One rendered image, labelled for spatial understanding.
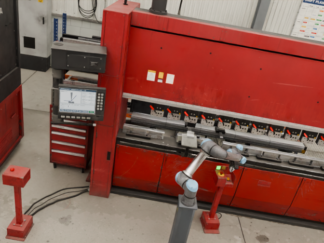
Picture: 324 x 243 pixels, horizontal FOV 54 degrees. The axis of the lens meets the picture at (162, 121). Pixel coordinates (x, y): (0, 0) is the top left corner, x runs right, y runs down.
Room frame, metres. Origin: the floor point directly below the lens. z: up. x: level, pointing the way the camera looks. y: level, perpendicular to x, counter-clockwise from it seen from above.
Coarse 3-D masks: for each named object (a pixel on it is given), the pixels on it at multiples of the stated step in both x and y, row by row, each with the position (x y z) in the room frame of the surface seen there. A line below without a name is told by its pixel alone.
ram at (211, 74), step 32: (160, 32) 3.33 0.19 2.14; (128, 64) 3.33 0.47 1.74; (160, 64) 3.33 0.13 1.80; (192, 64) 3.33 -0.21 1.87; (224, 64) 3.34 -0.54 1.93; (256, 64) 3.34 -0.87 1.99; (288, 64) 3.35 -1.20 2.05; (320, 64) 3.35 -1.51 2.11; (128, 96) 3.33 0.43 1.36; (160, 96) 3.33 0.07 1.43; (192, 96) 3.34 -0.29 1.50; (224, 96) 3.34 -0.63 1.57; (256, 96) 3.35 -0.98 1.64; (288, 96) 3.35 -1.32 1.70; (320, 96) 3.36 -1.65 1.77
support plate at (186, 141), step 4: (184, 136) 3.29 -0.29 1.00; (196, 136) 3.34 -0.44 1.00; (184, 140) 3.20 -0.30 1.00; (188, 140) 3.22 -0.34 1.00; (192, 140) 3.24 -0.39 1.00; (196, 140) 3.25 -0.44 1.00; (184, 144) 3.11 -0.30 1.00; (188, 144) 3.13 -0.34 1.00; (192, 144) 3.15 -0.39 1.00; (196, 144) 3.16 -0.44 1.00
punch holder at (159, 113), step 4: (152, 104) 3.33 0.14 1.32; (156, 104) 3.33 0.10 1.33; (160, 104) 3.33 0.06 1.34; (156, 108) 3.33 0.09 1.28; (160, 108) 3.33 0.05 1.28; (152, 112) 3.32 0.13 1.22; (156, 112) 3.34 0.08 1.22; (160, 112) 3.33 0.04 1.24; (156, 116) 3.33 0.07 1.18; (160, 116) 3.33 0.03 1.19
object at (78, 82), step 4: (72, 76) 5.17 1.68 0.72; (76, 76) 5.18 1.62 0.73; (80, 76) 5.21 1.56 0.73; (64, 80) 4.86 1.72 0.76; (72, 80) 5.00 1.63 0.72; (80, 80) 5.06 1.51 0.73; (84, 80) 5.06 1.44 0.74; (88, 80) 5.09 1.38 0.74; (92, 80) 5.19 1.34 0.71; (96, 80) 5.20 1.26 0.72; (76, 84) 4.82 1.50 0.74; (80, 84) 4.83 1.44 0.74; (84, 84) 4.83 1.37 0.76; (88, 84) 4.84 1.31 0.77; (92, 84) 4.84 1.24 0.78; (96, 84) 4.86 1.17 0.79
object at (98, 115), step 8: (72, 88) 2.78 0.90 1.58; (80, 88) 2.80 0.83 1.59; (88, 88) 2.82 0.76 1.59; (96, 88) 2.85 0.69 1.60; (104, 88) 2.88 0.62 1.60; (96, 96) 2.84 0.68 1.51; (104, 96) 2.86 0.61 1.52; (96, 104) 2.84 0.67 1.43; (104, 104) 2.86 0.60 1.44; (64, 112) 2.77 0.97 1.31; (72, 112) 2.79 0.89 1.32; (96, 112) 2.85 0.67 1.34; (96, 120) 2.85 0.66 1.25
